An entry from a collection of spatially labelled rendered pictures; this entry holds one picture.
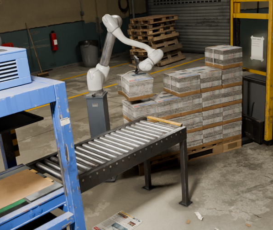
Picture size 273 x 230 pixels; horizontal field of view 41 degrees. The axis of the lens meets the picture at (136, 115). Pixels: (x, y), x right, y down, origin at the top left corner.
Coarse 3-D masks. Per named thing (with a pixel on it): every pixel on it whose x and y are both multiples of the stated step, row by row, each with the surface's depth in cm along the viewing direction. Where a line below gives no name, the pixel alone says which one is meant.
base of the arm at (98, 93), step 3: (99, 90) 389; (102, 90) 393; (105, 90) 402; (90, 93) 390; (93, 93) 386; (96, 93) 388; (99, 93) 389; (102, 93) 391; (87, 96) 389; (93, 96) 385
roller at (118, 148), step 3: (96, 138) 328; (96, 141) 323; (99, 141) 321; (102, 141) 319; (105, 141) 319; (102, 144) 318; (105, 144) 315; (108, 144) 313; (111, 144) 312; (111, 147) 309; (114, 147) 307; (117, 147) 305; (120, 147) 304; (120, 150) 302; (123, 150) 300; (126, 150) 298; (129, 150) 297
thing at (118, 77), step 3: (132, 72) 424; (117, 75) 416; (120, 75) 407; (117, 78) 418; (120, 78) 409; (117, 81) 420; (120, 81) 411; (117, 84) 422; (120, 84) 413; (117, 87) 422; (120, 87) 413; (120, 90) 417
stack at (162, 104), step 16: (160, 96) 430; (176, 96) 424; (192, 96) 424; (208, 96) 434; (128, 112) 418; (144, 112) 404; (160, 112) 412; (176, 112) 421; (208, 112) 440; (176, 128) 427; (192, 128) 436; (208, 128) 447; (176, 144) 433; (192, 144) 443; (160, 160) 431; (192, 160) 448
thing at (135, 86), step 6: (126, 78) 393; (132, 78) 393; (138, 78) 393; (144, 78) 393; (150, 78) 394; (126, 84) 393; (132, 84) 388; (138, 84) 391; (144, 84) 394; (150, 84) 397; (126, 90) 395; (132, 90) 392; (138, 90) 395; (144, 90) 398; (150, 90) 401; (132, 96) 394
